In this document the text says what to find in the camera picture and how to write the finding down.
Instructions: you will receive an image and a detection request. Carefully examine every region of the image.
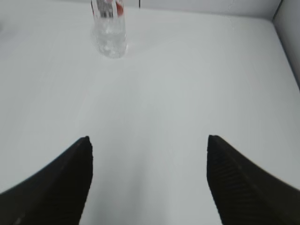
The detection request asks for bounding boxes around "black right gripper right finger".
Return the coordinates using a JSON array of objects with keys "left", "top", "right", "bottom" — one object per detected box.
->
[{"left": 207, "top": 135, "right": 300, "bottom": 225}]

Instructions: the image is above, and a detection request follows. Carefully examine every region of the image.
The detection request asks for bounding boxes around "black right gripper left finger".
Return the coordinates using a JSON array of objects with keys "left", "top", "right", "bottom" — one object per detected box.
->
[{"left": 0, "top": 136, "right": 93, "bottom": 225}]

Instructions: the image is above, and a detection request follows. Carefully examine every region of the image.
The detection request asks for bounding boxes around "clear Wahaha water bottle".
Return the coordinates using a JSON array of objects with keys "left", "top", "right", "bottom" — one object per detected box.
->
[{"left": 90, "top": 0, "right": 127, "bottom": 59}]

